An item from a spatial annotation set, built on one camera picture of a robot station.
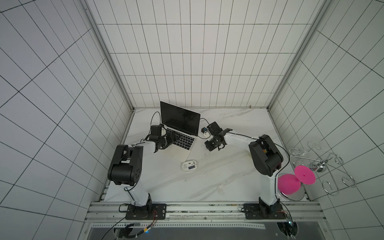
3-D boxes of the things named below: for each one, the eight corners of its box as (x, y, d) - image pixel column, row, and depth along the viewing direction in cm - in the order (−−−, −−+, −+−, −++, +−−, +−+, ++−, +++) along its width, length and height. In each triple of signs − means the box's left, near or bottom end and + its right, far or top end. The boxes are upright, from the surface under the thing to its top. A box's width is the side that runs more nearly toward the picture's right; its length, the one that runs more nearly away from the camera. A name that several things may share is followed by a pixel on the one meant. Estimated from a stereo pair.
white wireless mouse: (181, 171, 88) (180, 169, 86) (181, 161, 92) (181, 160, 90) (197, 171, 88) (197, 169, 86) (197, 162, 92) (197, 160, 90)
